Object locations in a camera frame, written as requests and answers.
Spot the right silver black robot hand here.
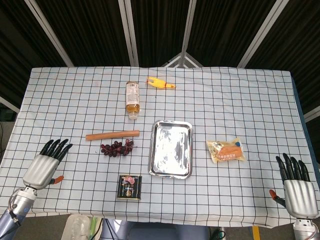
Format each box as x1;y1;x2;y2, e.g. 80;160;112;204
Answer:
269;152;319;221

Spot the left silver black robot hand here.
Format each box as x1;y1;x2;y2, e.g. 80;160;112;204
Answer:
22;138;74;190

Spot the orange snack packet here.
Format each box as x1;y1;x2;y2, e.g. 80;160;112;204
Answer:
206;136;247;165

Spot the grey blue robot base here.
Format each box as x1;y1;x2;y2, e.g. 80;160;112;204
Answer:
106;218;211;240

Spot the silver metal tray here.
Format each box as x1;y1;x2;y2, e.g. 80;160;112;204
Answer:
147;119;194;180

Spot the clear plastic container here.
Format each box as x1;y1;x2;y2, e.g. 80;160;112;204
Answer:
61;214;91;240

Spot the bunch of dark red grapes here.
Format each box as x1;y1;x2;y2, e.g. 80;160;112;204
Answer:
100;139;138;158

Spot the brown wooden stick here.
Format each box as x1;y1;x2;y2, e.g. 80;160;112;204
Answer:
85;129;140;142

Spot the black square tin can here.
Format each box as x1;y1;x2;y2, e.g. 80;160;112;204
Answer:
116;174;143;201

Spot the plastic bottle of amber drink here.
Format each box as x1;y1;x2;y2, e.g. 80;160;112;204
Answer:
125;81;141;120

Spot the white blue checkered tablecloth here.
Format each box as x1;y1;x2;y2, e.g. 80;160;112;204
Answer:
0;65;320;229

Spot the yellow rubber chicken toy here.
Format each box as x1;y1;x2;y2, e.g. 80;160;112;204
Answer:
146;76;178;90

